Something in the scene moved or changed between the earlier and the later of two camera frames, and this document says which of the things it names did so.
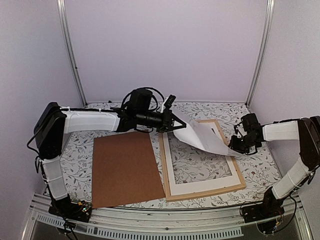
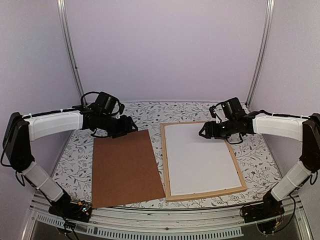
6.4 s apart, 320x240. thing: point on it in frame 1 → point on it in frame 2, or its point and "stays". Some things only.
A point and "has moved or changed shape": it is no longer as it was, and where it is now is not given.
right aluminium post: x=264 y=44 stays
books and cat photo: x=206 y=136 has moved or changed shape
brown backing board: x=125 y=170 stays
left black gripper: x=166 y=125 → x=126 y=127
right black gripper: x=233 y=146 → x=211 y=131
